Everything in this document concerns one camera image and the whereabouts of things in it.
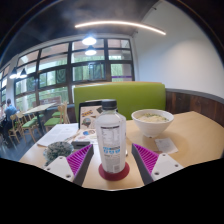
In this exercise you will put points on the black cone pendant lamp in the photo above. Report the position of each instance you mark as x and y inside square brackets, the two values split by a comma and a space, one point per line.
[23, 74]
[13, 74]

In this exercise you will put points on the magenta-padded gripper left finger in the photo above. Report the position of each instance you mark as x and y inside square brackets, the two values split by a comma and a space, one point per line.
[74, 162]

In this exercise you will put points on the clear black-capped drink bottle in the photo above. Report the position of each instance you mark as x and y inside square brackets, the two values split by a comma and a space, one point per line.
[111, 138]

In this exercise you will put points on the green upholstered bench backrest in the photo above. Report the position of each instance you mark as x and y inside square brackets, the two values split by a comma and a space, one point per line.
[133, 95]

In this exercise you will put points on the small white receipt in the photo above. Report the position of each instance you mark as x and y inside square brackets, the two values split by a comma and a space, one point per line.
[166, 145]

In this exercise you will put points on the person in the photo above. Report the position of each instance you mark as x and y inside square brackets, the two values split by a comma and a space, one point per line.
[8, 115]

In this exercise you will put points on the white paper sheet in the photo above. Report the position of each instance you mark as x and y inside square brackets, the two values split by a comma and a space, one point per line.
[58, 133]

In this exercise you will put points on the group of wooden green-seated chairs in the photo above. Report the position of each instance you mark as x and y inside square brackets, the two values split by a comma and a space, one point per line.
[33, 121]

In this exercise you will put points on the light wooden dining table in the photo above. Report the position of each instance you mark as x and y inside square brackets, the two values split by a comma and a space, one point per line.
[39, 108]

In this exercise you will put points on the white bowl of soup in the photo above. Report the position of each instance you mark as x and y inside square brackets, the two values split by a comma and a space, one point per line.
[152, 122]

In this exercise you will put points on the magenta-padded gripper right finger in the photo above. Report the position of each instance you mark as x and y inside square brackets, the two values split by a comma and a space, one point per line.
[151, 161]

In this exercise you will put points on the flat round red coaster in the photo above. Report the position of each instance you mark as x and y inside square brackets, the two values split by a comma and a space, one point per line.
[113, 175]

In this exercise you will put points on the black-framed menu stand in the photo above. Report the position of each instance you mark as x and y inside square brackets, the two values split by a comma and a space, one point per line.
[89, 116]

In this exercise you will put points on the curved ceiling strip light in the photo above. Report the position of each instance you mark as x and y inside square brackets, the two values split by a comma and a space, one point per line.
[120, 25]

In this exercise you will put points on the round white pendant lamp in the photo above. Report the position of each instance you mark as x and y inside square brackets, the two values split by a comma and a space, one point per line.
[89, 40]
[90, 51]

